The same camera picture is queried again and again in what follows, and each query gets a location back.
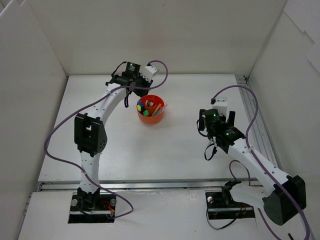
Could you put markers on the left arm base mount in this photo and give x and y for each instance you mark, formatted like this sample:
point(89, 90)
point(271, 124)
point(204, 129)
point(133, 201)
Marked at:
point(92, 209)

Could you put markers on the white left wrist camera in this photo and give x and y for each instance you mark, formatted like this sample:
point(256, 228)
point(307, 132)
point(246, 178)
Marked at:
point(148, 72)

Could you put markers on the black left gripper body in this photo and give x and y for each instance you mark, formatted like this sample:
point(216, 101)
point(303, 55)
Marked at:
point(141, 85)

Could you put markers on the yellow clear gel pen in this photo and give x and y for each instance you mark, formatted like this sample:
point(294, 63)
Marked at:
point(157, 109)

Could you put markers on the blue clear gel pen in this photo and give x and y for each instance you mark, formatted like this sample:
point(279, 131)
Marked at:
point(161, 110)

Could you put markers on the blue capped black highlighter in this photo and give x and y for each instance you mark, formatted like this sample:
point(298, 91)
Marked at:
point(140, 103)

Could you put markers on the yellow capped black highlighter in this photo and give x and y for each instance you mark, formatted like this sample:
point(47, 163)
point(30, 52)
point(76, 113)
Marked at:
point(139, 108)

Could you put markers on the aluminium front rail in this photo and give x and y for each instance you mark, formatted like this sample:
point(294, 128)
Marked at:
point(137, 184)

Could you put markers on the pink white mini stapler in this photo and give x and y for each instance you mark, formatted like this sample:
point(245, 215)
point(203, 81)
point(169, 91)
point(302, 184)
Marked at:
point(149, 103)

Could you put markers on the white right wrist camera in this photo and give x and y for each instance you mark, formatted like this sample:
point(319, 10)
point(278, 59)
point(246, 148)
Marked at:
point(220, 104)

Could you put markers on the orange round compartment container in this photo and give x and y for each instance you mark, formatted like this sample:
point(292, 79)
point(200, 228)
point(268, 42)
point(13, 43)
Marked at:
point(150, 119)

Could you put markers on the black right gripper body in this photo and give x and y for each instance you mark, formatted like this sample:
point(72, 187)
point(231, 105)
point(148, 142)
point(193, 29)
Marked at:
point(231, 118)

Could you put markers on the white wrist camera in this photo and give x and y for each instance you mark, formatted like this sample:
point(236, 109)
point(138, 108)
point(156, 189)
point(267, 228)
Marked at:
point(148, 72)
point(220, 104)

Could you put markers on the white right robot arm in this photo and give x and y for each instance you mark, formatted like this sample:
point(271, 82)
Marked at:
point(281, 197)

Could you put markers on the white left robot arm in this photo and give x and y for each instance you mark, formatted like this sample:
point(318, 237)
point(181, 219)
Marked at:
point(89, 128)

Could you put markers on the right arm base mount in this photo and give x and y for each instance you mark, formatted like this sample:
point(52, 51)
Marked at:
point(220, 205)

